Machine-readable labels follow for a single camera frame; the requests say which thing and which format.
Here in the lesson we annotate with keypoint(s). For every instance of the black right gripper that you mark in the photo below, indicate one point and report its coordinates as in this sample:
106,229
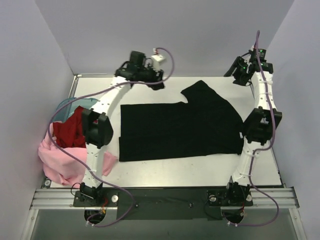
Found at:
240,75

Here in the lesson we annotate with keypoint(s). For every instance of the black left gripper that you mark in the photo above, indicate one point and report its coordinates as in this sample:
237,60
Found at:
155,78

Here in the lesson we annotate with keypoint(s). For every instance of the black t shirt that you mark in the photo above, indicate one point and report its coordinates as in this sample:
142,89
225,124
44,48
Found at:
206,124

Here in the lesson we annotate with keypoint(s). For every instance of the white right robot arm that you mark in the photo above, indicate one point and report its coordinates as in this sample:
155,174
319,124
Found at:
260,125

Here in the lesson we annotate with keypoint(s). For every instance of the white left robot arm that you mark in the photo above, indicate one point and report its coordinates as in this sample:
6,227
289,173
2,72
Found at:
96,125

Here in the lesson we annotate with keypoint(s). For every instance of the teal plastic bin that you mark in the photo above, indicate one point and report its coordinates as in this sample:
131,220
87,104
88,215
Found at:
68,111

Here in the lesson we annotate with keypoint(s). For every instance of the red t shirt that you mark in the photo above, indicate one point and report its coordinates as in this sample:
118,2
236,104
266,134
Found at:
69,134

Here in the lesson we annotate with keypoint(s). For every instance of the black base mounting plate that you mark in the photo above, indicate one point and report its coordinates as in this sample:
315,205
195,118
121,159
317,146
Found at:
183,203

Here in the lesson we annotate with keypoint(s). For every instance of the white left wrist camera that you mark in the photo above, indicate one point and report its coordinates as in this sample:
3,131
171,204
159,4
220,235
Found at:
157,59

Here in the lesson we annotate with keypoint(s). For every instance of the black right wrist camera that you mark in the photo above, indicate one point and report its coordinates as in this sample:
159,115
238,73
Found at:
252,60

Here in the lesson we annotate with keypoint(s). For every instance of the aluminium front rail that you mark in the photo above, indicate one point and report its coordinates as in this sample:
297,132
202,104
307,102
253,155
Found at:
62,199

